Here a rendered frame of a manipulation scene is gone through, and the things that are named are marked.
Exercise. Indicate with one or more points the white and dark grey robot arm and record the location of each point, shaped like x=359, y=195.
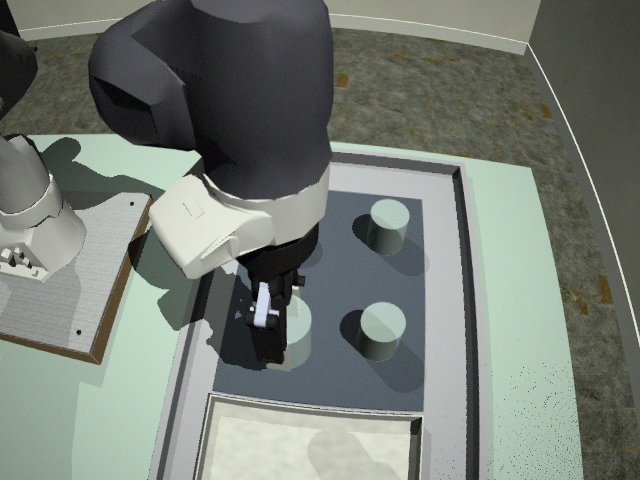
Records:
x=247, y=84

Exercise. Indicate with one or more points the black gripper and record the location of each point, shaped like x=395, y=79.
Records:
x=274, y=281

